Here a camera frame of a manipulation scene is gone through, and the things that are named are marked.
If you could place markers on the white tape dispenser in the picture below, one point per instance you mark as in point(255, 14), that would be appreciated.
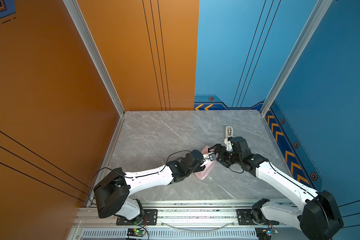
point(228, 132)

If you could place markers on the left aluminium corner post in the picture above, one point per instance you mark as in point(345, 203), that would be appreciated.
point(89, 42)

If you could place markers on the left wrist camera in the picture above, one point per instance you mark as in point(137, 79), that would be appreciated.
point(210, 157)

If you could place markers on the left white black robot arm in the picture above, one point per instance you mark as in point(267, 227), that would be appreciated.
point(112, 193)

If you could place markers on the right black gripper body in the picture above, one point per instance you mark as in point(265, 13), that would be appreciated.
point(226, 157)

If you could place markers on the aluminium front rail frame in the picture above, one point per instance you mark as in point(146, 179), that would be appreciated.
point(184, 220)

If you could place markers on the aluminium corner post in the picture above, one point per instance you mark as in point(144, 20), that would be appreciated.
point(89, 42)
point(305, 36)

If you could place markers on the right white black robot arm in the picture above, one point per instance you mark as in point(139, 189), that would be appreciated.
point(315, 213)

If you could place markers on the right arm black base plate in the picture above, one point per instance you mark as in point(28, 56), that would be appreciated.
point(245, 217)

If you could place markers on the left green circuit board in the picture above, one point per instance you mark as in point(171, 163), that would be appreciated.
point(136, 234)

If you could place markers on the purple wrapping paper sheet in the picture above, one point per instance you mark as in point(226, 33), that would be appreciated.
point(208, 168)

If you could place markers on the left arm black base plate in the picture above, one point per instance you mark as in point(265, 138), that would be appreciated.
point(148, 218)

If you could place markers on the right green circuit board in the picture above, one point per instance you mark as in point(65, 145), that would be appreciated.
point(263, 234)

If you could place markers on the green circuit board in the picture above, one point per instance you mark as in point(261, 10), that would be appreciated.
point(136, 234)
point(263, 234)

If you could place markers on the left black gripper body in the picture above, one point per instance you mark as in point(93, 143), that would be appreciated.
point(197, 169)

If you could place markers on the right aluminium corner post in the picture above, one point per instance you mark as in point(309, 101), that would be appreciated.
point(305, 36)

